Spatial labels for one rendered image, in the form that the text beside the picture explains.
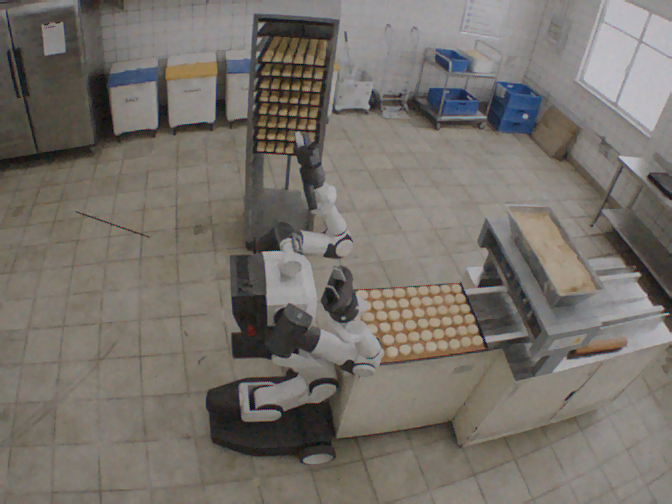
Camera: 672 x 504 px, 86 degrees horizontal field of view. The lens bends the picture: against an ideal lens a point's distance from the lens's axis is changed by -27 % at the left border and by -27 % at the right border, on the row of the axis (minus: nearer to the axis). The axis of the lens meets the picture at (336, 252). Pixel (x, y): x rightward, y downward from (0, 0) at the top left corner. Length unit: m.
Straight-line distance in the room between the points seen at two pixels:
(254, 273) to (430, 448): 1.58
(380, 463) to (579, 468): 1.34
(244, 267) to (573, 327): 1.32
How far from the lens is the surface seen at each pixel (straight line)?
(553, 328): 1.89
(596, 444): 3.31
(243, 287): 1.61
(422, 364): 2.02
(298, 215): 3.62
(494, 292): 2.32
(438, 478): 2.70
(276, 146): 3.06
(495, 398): 2.27
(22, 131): 5.00
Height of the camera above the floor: 2.42
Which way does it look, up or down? 43 degrees down
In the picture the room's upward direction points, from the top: 9 degrees clockwise
